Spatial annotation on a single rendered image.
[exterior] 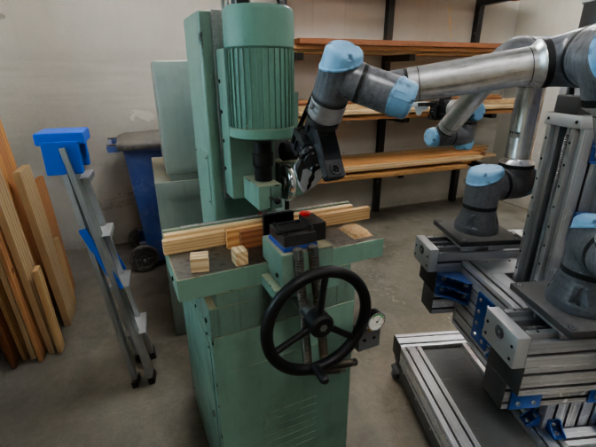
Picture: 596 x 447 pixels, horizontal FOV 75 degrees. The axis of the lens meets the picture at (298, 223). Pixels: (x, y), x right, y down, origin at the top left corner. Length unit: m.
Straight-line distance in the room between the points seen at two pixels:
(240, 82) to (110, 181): 2.55
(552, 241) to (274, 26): 0.97
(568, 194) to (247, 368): 1.01
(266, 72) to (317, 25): 2.68
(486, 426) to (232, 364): 0.94
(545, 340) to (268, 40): 0.97
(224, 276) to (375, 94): 0.55
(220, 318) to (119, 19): 2.67
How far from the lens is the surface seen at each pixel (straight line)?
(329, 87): 0.78
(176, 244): 1.09
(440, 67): 0.92
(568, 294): 1.14
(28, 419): 2.15
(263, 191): 1.07
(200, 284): 0.98
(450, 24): 4.39
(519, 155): 1.56
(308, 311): 0.93
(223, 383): 1.18
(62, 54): 3.38
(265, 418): 1.32
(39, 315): 2.36
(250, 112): 1.00
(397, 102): 0.78
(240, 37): 1.00
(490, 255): 1.57
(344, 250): 1.11
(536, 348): 1.12
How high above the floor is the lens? 1.36
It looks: 21 degrees down
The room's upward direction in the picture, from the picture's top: straight up
